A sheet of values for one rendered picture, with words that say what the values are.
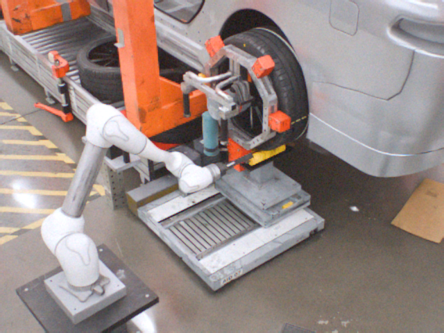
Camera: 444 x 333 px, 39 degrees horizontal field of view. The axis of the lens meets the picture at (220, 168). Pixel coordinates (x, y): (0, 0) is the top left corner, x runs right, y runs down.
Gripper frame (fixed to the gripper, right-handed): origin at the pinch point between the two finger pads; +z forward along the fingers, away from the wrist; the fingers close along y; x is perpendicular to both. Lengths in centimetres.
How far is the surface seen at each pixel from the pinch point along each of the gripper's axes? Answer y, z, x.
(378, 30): 98, 24, 20
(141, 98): -34, -25, 57
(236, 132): -20.6, 13.5, 16.9
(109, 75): -121, 2, 100
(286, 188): -33, 35, -25
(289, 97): 29.9, 19.9, 17.2
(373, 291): 6, 31, -95
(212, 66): -7, 10, 54
